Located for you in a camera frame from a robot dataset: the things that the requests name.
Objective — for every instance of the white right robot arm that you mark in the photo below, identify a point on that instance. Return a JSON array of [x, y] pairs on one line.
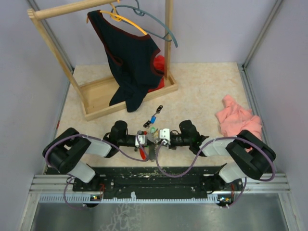
[[252, 158]]

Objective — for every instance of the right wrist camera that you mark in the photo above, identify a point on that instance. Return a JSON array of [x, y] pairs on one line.
[[164, 136]]

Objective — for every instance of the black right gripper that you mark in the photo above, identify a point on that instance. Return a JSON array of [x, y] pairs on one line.
[[171, 146]]

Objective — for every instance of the dark navy vest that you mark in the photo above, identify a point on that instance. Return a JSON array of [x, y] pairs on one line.
[[131, 61]]

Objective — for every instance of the key with blue tag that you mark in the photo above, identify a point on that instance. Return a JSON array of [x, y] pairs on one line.
[[153, 119]]

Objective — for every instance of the grey-blue plastic hanger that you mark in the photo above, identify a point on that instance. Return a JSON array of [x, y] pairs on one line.
[[154, 20]]

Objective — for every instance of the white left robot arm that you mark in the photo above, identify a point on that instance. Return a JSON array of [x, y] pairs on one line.
[[65, 153]]

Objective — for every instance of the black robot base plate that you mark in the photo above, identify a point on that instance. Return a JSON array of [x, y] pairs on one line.
[[150, 184]]

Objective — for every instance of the wooden clothes rack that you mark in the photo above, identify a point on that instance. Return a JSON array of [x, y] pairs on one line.
[[94, 90]]

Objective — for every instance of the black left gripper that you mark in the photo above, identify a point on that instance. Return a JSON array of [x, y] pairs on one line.
[[149, 142]]

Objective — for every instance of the red cloth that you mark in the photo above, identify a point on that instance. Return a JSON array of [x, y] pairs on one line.
[[159, 65]]

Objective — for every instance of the pink cloth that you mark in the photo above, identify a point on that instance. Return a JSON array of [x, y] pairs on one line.
[[234, 118]]

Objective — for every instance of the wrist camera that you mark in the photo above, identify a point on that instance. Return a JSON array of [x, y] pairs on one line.
[[164, 136], [140, 139]]

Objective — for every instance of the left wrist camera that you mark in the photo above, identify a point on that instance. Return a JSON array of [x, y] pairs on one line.
[[140, 139]]

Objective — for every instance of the red-handled metal key organizer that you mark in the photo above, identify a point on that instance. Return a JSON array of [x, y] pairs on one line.
[[148, 152]]

